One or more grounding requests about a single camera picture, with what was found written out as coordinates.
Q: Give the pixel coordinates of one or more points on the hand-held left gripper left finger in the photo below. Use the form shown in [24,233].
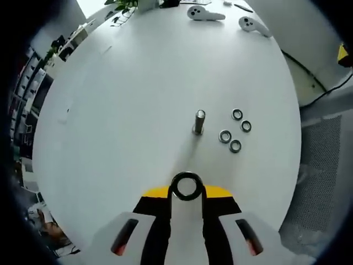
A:
[154,204]

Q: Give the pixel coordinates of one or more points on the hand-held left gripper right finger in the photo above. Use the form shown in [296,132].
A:
[220,204]

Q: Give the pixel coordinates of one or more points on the metal washer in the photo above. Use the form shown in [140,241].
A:
[187,197]
[242,126]
[233,114]
[230,146]
[221,136]

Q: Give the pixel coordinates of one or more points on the thin metal threaded stud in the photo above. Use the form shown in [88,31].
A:
[199,121]

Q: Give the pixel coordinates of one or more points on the white handheld controller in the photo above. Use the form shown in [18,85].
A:
[252,25]
[205,14]

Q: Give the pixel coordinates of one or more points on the grey mesh office chair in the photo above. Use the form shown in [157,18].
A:
[317,171]

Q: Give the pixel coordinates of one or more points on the black remote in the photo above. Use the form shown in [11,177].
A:
[244,7]

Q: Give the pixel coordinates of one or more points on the shelving with white bins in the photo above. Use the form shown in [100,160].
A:
[27,88]

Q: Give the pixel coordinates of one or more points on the potted green plant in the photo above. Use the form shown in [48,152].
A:
[127,5]

